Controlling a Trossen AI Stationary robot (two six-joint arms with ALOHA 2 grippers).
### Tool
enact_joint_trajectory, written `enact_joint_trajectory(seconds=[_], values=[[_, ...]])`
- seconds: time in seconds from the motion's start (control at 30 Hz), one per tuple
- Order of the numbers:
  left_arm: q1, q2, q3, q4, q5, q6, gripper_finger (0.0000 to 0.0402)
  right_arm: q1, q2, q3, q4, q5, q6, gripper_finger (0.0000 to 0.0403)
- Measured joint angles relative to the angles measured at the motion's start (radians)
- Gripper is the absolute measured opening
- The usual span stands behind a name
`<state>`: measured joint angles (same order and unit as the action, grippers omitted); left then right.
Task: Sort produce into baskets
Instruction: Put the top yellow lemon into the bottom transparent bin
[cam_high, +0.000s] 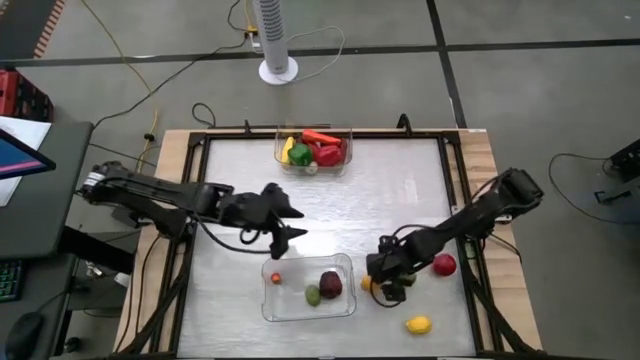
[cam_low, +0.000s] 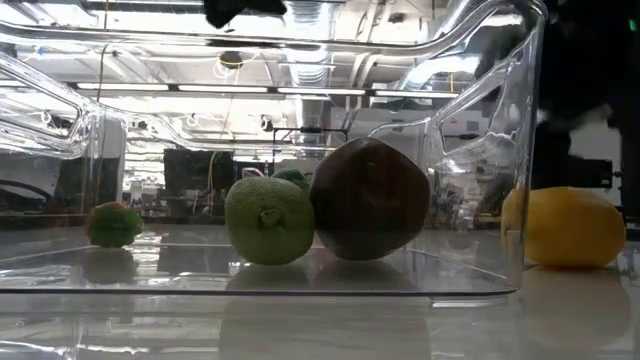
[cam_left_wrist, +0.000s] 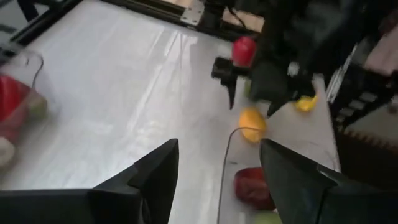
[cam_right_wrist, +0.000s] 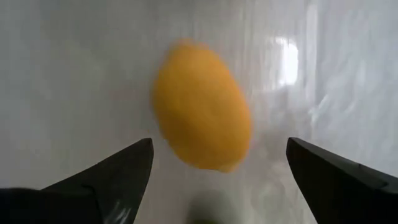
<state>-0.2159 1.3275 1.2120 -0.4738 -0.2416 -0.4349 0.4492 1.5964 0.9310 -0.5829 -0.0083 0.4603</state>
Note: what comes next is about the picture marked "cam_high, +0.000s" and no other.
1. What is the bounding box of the black aluminium table frame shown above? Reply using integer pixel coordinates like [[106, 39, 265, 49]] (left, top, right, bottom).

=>
[[113, 118, 546, 360]]

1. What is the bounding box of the orange carrot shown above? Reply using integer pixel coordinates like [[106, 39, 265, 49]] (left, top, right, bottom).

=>
[[301, 129, 343, 148]]

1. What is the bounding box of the thin black floor cable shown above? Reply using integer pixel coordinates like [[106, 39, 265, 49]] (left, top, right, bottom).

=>
[[547, 151, 640, 226]]

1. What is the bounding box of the yellow floor cable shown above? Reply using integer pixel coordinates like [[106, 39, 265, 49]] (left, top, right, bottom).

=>
[[79, 0, 160, 171]]

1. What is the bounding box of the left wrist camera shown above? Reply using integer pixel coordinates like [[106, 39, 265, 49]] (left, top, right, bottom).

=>
[[263, 182, 292, 204]]

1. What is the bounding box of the yellow banana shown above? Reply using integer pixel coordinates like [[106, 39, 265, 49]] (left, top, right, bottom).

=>
[[280, 135, 297, 166]]

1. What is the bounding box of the backlit keyboard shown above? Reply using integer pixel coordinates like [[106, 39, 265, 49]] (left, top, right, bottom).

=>
[[0, 258, 25, 303]]

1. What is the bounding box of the black metal bracket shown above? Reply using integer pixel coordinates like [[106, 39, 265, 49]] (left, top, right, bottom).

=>
[[593, 187, 640, 206]]

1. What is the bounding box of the bright red apple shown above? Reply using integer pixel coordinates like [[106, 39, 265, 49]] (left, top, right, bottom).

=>
[[431, 252, 458, 278]]

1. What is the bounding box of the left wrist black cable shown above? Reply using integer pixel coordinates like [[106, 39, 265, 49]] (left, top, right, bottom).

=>
[[192, 212, 275, 255]]

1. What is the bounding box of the black looped cable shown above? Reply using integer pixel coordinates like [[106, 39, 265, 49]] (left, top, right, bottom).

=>
[[191, 102, 218, 129]]

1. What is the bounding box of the red bell pepper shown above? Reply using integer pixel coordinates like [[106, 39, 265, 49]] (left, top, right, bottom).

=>
[[313, 144, 346, 168]]

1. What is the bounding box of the white tower fan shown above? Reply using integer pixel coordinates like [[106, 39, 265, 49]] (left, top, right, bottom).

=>
[[251, 0, 300, 86]]

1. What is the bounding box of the dark red apple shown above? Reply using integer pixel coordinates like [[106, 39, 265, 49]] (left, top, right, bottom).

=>
[[319, 270, 344, 301]]

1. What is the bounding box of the white paper sheet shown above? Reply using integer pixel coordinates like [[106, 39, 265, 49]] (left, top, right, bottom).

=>
[[0, 115, 53, 207]]

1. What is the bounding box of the black equipment box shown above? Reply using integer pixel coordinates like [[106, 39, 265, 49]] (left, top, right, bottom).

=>
[[608, 138, 640, 182]]

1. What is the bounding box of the black computer mouse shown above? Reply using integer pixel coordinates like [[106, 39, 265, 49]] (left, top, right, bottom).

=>
[[3, 310, 45, 360]]

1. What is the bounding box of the clear plastic bin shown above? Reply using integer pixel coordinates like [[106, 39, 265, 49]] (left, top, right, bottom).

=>
[[273, 124, 355, 178], [260, 252, 358, 322]]

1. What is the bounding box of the dark floor mat orange edge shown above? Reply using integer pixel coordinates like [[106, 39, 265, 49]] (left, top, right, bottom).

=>
[[0, 0, 67, 60]]

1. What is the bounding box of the yellow lemon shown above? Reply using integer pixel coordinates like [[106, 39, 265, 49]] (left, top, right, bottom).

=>
[[405, 315, 434, 336]]

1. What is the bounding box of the grey desk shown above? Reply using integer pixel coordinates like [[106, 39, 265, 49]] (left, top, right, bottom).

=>
[[0, 121, 95, 260]]

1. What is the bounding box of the green bell pepper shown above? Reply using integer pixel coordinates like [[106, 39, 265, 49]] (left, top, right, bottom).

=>
[[287, 142, 315, 167]]

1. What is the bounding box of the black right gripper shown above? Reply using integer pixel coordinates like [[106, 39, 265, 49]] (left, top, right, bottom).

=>
[[367, 244, 424, 304]]

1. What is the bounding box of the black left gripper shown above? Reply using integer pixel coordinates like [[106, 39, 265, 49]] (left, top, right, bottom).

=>
[[219, 192, 309, 260]]

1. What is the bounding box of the white fan cable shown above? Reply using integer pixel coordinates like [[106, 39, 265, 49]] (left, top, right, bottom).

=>
[[249, 24, 347, 85]]

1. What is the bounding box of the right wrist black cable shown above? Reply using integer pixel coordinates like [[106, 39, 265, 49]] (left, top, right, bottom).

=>
[[371, 283, 397, 308]]

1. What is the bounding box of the computer monitor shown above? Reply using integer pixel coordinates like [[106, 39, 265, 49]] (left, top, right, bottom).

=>
[[0, 128, 58, 181]]

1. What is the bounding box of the red plastic crate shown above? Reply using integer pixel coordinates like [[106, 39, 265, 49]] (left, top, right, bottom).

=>
[[0, 68, 55, 124]]

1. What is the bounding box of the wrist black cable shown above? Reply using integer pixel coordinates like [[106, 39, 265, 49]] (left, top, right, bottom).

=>
[[192, 212, 275, 255], [371, 283, 397, 308]]

